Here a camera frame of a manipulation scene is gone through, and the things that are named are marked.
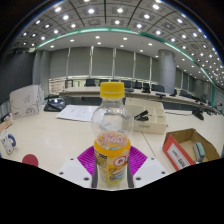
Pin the open brown cardboard box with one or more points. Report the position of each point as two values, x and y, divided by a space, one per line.
176 153

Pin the large white cardboard box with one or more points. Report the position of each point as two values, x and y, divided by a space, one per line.
26 101

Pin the long curved conference table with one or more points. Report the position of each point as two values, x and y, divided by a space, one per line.
83 90

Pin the group of ceiling lights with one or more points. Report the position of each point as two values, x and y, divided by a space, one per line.
90 10

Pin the white divided organizer tray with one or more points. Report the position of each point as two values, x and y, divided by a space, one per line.
150 125

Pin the grey-green stapler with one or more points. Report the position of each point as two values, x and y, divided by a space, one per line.
199 151

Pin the yellow-capped clear drink bottle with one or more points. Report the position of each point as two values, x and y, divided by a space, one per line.
112 156

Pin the flat round red coaster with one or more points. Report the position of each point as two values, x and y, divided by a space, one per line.
30 160

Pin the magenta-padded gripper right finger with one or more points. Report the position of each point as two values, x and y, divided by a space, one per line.
150 171

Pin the black desk phone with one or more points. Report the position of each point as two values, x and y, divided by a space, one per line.
55 104

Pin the white paper sheets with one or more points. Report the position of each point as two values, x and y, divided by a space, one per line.
77 113

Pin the black desk microphone base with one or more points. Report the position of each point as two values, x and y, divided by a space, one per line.
198 115

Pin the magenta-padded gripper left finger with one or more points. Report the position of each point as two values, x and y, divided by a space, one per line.
75 171

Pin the row of black office chairs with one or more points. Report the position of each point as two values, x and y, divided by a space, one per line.
90 82

